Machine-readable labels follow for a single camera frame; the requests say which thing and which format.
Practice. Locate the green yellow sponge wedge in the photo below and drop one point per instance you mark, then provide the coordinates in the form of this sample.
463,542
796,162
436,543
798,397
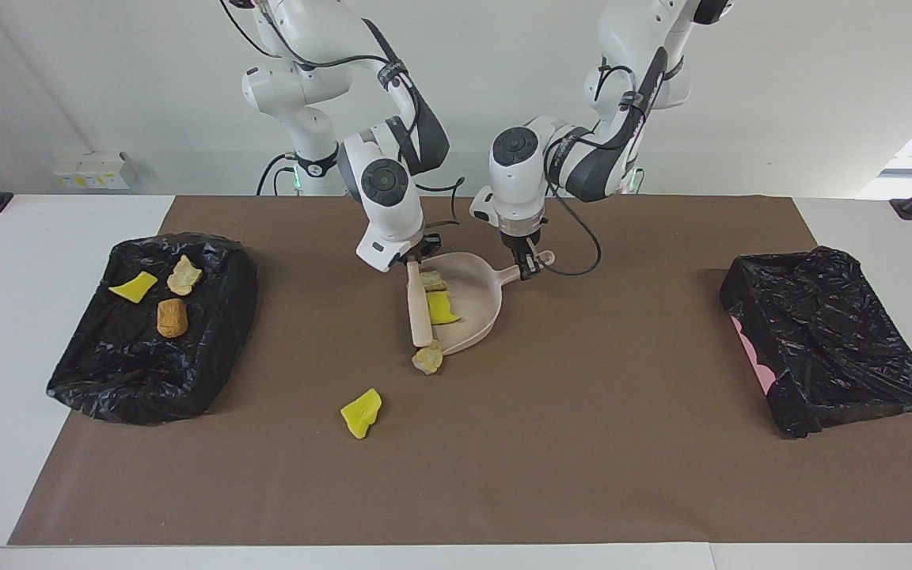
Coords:
134,287

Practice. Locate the black trash bag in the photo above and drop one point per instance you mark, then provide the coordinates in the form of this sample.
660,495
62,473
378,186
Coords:
828,332
108,372

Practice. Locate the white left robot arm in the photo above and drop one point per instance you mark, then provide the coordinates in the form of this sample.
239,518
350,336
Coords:
519,194

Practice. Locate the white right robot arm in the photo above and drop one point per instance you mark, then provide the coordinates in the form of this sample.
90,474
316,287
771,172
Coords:
393,214

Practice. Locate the beige plastic dustpan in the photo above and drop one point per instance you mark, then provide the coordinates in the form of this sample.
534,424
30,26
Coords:
476,305

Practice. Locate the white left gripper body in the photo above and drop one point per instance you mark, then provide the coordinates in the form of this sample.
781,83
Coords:
486,207

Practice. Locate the elongated pale beige sponge chunk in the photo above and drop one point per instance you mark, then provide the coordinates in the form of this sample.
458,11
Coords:
434,281

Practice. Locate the plain yellow sponge chunk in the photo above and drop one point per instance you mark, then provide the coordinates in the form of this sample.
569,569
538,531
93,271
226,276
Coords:
361,413

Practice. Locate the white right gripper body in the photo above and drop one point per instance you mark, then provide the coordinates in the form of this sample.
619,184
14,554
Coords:
381,249

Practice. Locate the curved yellow green sponge piece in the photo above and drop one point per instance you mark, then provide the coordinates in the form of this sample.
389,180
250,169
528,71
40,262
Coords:
442,307

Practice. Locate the white wall outlet boxes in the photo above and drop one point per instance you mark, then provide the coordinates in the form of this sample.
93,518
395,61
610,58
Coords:
96,172

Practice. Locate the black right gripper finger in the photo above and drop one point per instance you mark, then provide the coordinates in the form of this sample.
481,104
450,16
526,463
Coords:
431,240
412,255

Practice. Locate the orange beige sponge chunk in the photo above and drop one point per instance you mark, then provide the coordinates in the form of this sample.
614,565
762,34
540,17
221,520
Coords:
184,275

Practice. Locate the beige brush with black bristles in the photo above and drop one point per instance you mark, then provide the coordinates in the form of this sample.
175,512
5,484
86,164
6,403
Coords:
418,309

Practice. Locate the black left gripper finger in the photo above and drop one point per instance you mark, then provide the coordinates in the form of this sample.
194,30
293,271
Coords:
534,266
518,249

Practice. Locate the brown paper table mat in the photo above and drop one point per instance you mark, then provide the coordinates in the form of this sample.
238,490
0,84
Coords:
456,499

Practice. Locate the brown yellow sponge chunk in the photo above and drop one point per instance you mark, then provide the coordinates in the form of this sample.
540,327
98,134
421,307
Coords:
172,318

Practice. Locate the rounded pale beige sponge chunk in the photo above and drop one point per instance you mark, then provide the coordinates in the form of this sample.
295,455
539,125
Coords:
427,358

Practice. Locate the pink plastic bin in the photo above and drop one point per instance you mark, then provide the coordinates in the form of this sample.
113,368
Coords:
758,366

